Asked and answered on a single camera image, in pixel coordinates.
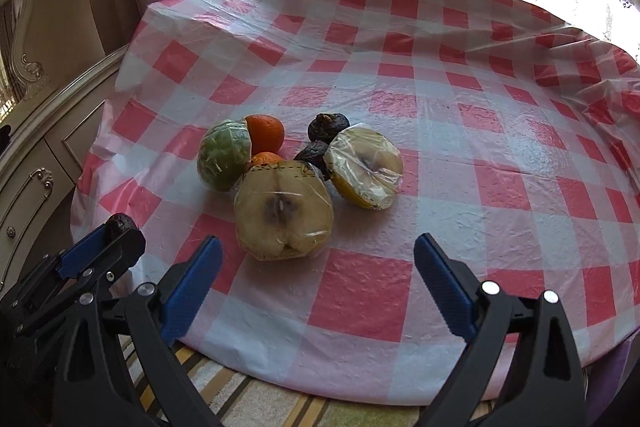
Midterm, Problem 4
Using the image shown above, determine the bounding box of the yellow half fruit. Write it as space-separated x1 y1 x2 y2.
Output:
323 126 404 210

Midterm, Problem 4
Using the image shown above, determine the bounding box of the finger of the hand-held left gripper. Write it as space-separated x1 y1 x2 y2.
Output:
20 222 117 303
12 228 147 339

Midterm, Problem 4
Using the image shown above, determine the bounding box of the cream ornate cabinet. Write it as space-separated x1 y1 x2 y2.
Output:
0 44 132 303

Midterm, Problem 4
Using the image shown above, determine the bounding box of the cream ornate mirror frame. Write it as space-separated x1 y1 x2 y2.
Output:
0 0 53 105

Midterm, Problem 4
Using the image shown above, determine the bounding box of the dark wrinkled fruit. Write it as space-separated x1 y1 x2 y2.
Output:
104 213 137 242
294 142 332 182
306 112 351 144

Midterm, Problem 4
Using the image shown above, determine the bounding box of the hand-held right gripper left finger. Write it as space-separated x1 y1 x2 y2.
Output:
55 234 223 427

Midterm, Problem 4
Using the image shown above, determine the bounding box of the green fruit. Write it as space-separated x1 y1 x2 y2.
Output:
197 119 252 193

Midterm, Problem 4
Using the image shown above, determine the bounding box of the half apple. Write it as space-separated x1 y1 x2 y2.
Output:
234 159 334 262

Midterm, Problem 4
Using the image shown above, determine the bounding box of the striped towel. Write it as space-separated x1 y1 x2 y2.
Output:
112 334 501 427

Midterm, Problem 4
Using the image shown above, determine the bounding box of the metal drawer handle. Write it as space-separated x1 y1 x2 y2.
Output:
0 168 54 290

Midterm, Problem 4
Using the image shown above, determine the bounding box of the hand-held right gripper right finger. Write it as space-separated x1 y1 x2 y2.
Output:
413 233 586 427

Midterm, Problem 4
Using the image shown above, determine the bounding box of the red white checkered tablecloth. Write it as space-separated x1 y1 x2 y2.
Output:
70 0 640 408

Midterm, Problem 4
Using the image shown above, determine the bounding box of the orange tangerine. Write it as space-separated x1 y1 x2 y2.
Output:
245 114 286 156
249 151 285 168

